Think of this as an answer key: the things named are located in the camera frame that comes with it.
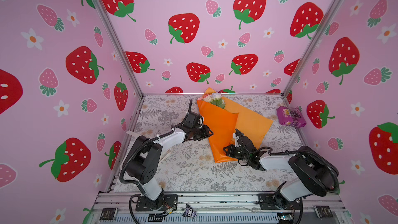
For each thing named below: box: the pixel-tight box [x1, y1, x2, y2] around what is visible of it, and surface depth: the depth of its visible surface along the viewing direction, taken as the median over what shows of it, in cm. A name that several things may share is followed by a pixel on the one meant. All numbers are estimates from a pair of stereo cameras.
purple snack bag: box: [276, 106, 307, 128], surface depth 103 cm
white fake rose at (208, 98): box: [203, 94, 212, 103], surface depth 113 cm
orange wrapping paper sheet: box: [196, 87, 274, 164], surface depth 108 cm
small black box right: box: [314, 205, 334, 218], surface depth 71 cm
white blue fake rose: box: [210, 92, 225, 109], surface depth 112 cm
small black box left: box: [99, 207, 118, 221], surface depth 71 cm
